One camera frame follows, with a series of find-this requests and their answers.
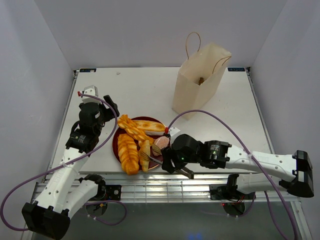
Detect pink sugared bun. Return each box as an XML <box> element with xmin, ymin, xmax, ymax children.
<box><xmin>152</xmin><ymin>136</ymin><xmax>170</xmax><ymax>157</ymax></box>

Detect metal tongs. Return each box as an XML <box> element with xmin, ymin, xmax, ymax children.
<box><xmin>149</xmin><ymin>156</ymin><xmax>195</xmax><ymax>180</ymax></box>

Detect small pale baguette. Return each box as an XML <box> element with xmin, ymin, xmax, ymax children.
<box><xmin>138</xmin><ymin>140</ymin><xmax>151</xmax><ymax>173</ymax></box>

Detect round orange bread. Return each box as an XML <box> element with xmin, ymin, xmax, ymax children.
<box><xmin>198</xmin><ymin>77</ymin><xmax>205</xmax><ymax>86</ymax></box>

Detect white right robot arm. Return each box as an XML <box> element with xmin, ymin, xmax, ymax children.
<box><xmin>161</xmin><ymin>134</ymin><xmax>314</xmax><ymax>200</ymax></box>

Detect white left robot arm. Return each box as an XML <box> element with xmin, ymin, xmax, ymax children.
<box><xmin>22</xmin><ymin>93</ymin><xmax>120</xmax><ymax>240</ymax></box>

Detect beige paper bag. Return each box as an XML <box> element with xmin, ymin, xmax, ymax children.
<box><xmin>172</xmin><ymin>39</ymin><xmax>232</xmax><ymax>114</ymax></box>

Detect twisted orange pastry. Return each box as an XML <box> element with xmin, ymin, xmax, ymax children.
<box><xmin>117</xmin><ymin>114</ymin><xmax>149</xmax><ymax>142</ymax></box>

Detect dark red round plate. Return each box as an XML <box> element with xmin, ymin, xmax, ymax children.
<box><xmin>112</xmin><ymin>116</ymin><xmax>166</xmax><ymax>171</ymax></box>

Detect long white baguette roll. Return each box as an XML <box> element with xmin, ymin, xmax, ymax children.
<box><xmin>133</xmin><ymin>120</ymin><xmax>166</xmax><ymax>136</ymax></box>

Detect braided orange danish pastry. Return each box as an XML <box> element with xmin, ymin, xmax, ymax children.
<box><xmin>117</xmin><ymin>133</ymin><xmax>140</xmax><ymax>175</ymax></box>

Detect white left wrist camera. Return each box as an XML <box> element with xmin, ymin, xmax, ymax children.
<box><xmin>78</xmin><ymin>85</ymin><xmax>100</xmax><ymax>104</ymax></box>

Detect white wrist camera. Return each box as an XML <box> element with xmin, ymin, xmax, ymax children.
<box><xmin>164</xmin><ymin>126</ymin><xmax>180</xmax><ymax>138</ymax></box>
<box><xmin>78</xmin><ymin>85</ymin><xmax>100</xmax><ymax>104</ymax></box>

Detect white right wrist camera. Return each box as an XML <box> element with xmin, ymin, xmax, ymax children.
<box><xmin>164</xmin><ymin>126</ymin><xmax>180</xmax><ymax>138</ymax></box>

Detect aluminium table front rail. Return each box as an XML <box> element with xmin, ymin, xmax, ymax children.
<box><xmin>32</xmin><ymin>172</ymin><xmax>296</xmax><ymax>204</ymax></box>

